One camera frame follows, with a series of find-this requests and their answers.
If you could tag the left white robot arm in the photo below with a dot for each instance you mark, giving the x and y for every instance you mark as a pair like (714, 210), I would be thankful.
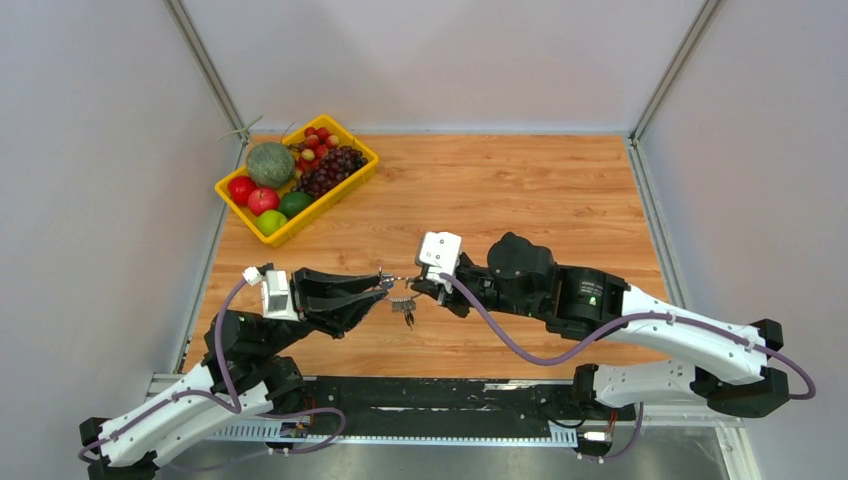
(242, 375)

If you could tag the yellow plastic tray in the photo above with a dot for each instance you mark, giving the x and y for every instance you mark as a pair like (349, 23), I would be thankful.
(319, 206)

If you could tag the white zip tie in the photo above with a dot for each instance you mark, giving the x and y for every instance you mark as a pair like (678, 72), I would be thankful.
(243, 133)

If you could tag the dark purple grape bunch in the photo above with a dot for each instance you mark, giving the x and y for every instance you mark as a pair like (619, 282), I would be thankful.
(338, 165)

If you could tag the right aluminium frame post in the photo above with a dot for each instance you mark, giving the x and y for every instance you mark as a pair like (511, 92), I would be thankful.
(692, 37)

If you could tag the green melon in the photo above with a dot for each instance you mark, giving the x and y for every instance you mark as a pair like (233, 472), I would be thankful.
(270, 164)

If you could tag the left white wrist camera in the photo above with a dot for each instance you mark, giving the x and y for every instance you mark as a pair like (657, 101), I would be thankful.
(277, 296)

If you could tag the red-pink apple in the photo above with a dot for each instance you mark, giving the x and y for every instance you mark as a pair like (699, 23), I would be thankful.
(261, 200)

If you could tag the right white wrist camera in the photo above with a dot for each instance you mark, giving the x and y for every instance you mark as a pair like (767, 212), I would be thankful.
(438, 254)

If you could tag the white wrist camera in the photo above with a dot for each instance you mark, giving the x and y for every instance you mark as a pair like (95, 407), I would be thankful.
(438, 254)
(277, 296)

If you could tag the dark green avocado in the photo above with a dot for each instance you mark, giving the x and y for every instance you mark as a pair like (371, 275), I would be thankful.
(292, 204)

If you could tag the light green apple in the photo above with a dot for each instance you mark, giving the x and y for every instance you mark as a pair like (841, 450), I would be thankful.
(270, 221)

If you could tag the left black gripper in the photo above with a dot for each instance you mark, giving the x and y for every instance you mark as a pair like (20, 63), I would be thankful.
(328, 300)

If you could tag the red apple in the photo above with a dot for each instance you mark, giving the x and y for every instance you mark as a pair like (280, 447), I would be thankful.
(240, 188)

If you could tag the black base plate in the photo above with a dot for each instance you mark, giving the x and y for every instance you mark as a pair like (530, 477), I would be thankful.
(444, 408)

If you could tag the left aluminium frame post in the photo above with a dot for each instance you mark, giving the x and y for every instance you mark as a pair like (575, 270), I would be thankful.
(192, 39)

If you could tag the aluminium frame post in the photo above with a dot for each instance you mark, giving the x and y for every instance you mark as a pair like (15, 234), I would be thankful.
(692, 37)
(192, 39)

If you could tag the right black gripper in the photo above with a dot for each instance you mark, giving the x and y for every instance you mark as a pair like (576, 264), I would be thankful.
(449, 300)

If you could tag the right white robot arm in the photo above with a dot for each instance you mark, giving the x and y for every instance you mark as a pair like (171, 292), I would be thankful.
(726, 365)

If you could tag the silver keyring with keys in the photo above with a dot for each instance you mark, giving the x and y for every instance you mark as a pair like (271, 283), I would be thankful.
(404, 303)

